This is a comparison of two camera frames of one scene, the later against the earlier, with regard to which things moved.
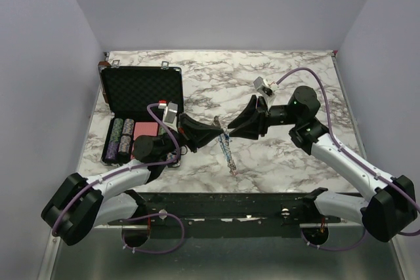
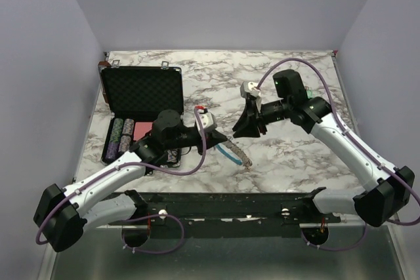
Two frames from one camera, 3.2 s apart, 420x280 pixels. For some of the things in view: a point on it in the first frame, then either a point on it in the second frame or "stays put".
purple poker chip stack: (119, 145) stays put
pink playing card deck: (146, 128) stays put
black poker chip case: (145, 103) stays put
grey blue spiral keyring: (227, 153) → (229, 148)
